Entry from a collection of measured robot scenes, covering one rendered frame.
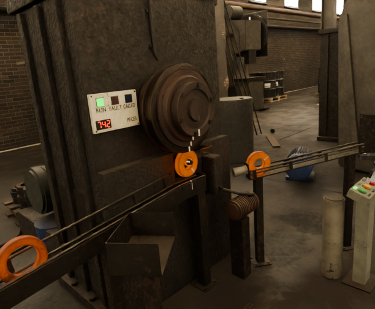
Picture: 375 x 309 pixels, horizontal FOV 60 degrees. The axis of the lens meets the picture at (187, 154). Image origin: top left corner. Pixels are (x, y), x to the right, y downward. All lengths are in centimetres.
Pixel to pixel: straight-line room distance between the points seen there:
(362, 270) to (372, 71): 238
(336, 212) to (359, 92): 225
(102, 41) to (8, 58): 614
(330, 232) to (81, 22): 175
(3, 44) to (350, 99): 635
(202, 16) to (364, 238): 159
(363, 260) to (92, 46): 187
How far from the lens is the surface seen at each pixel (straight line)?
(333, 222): 213
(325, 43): 577
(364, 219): 211
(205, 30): 212
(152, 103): 159
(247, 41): 958
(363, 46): 412
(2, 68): 766
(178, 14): 197
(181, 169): 178
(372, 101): 407
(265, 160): 212
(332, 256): 224
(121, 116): 164
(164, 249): 141
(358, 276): 229
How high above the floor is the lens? 131
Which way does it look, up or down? 14 degrees down
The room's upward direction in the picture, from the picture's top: 5 degrees counter-clockwise
